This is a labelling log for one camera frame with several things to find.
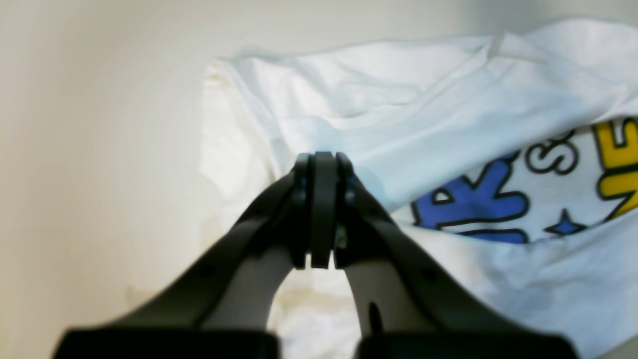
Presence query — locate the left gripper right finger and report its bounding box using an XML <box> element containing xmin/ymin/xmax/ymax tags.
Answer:
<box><xmin>321</xmin><ymin>152</ymin><xmax>577</xmax><ymax>359</ymax></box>

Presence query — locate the white printed t-shirt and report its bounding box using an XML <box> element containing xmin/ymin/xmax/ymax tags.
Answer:
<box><xmin>200</xmin><ymin>19</ymin><xmax>637</xmax><ymax>359</ymax></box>

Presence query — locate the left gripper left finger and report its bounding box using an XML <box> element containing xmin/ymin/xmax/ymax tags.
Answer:
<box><xmin>54</xmin><ymin>153</ymin><xmax>317</xmax><ymax>359</ymax></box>

